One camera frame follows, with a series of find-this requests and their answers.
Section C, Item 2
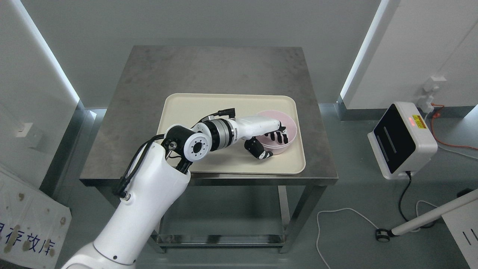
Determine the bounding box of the beige plastic tray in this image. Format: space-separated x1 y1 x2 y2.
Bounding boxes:
157 93 306 175

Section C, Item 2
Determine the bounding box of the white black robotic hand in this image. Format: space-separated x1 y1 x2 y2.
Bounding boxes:
233 115 289 160

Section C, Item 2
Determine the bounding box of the black power cable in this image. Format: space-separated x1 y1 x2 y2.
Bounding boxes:
397 171 436 228

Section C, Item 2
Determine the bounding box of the pink bowl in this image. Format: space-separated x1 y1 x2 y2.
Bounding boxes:
256 109 298 155

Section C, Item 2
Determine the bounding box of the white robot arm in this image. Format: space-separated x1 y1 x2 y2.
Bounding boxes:
63 117 256 269

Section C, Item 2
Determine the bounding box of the white wall box left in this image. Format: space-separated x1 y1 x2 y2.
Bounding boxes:
15 123 43 149

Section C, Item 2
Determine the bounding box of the white floor cable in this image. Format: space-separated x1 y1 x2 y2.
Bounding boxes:
316 200 437 269

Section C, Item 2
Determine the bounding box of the orange cable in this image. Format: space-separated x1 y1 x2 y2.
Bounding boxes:
429 104 478 150

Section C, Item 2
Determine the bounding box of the white black box device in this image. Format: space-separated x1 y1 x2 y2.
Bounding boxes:
367 102 438 179

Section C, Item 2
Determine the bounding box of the white wheeled stand leg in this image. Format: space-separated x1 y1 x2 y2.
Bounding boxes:
375 189 478 243

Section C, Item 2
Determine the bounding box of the stainless steel table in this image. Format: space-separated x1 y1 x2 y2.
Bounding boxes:
79 46 338 254

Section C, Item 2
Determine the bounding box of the white wall socket plug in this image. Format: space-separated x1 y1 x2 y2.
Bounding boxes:
417 75 447 114

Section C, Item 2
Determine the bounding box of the white sign with blue text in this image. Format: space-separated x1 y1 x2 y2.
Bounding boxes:
0 170 72 269

